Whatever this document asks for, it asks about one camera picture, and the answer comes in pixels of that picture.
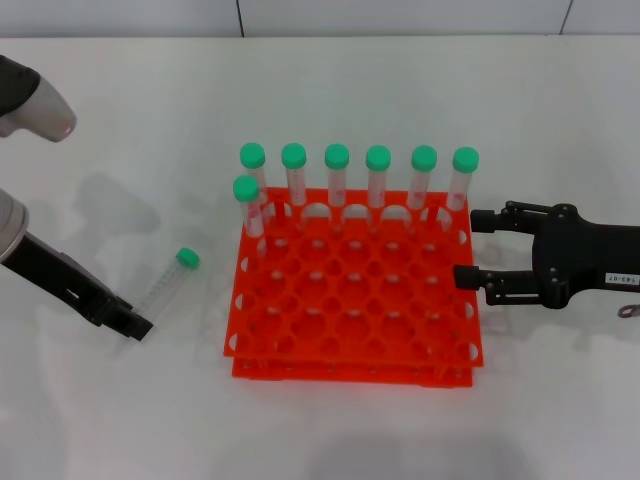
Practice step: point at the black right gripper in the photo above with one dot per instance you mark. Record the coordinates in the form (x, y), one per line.
(585, 255)

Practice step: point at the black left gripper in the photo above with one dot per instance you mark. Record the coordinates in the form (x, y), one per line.
(50, 272)

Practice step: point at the green-capped clear test tube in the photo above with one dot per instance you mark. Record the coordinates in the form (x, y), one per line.
(245, 188)
(337, 156)
(424, 157)
(465, 159)
(378, 157)
(293, 155)
(252, 155)

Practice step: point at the orange test tube rack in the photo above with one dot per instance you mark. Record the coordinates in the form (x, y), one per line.
(350, 300)

